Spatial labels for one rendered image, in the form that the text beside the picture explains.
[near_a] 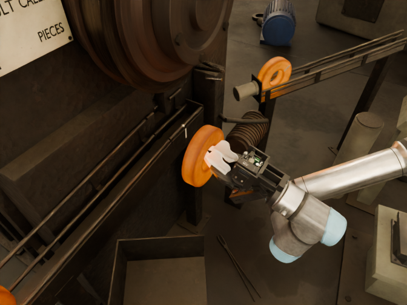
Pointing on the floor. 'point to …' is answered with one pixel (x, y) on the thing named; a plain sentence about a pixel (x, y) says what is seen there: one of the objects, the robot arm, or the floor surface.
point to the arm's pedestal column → (363, 275)
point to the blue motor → (278, 23)
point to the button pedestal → (374, 199)
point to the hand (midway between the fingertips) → (204, 150)
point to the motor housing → (252, 135)
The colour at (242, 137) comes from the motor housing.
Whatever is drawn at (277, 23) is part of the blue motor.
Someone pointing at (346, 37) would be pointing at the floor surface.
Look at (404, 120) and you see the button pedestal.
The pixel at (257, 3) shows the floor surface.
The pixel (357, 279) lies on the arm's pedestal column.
